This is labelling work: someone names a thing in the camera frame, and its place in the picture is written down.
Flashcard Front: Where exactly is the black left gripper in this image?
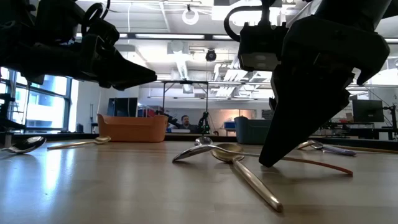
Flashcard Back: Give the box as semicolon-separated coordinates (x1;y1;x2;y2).
18;30;157;91

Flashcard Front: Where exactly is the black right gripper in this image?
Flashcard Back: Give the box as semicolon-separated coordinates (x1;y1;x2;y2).
258;15;391;168

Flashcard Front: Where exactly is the gold spoon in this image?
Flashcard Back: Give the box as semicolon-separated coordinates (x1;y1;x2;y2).
210;142;284;213
47;135;112;151
296;139;317;151

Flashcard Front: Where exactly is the silver spoon orange handle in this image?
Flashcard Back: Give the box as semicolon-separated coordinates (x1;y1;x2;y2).
172;144;354;176
0;136;47;155

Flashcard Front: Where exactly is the teal plastic bin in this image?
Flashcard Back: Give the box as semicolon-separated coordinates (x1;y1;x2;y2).
233;116;273;145

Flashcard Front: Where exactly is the orange plastic bin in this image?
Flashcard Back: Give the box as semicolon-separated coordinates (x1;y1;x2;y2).
96;113;169;143

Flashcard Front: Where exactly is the long ceiling light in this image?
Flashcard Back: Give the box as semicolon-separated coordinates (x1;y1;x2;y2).
76;32;242;41

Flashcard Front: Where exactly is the person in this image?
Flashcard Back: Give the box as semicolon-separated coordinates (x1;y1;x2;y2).
177;114;200;134

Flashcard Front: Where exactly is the black computer monitor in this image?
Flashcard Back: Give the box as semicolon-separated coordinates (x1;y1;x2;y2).
352;99;385;123

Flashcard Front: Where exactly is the large window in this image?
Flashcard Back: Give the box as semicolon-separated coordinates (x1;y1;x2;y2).
0;67;73;131

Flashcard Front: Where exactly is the background desk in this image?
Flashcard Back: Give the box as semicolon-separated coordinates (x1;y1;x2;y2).
310;121;398;140

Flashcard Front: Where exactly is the black equipment stand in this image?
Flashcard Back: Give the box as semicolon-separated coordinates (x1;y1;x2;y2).
0;93;27;131

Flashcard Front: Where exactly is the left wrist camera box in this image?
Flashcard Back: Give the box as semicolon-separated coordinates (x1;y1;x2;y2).
88;17;121;47

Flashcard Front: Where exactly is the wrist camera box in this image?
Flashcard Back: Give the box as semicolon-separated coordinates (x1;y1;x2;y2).
88;17;121;47
238;23;289;72

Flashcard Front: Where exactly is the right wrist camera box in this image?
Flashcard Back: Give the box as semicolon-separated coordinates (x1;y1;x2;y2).
238;23;289;72

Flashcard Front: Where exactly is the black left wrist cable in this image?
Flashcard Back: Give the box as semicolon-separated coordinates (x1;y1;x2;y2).
81;0;111;29

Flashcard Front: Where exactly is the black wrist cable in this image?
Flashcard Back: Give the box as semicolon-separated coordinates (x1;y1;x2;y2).
81;0;111;29
223;4;268;43

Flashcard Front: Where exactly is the black aluminium table frame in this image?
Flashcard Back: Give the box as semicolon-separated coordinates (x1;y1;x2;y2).
0;132;398;152

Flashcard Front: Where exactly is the white hanging ring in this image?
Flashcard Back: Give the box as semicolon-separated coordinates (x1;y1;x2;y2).
182;8;200;26

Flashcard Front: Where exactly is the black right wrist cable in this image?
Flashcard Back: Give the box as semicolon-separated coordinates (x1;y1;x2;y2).
223;4;268;43

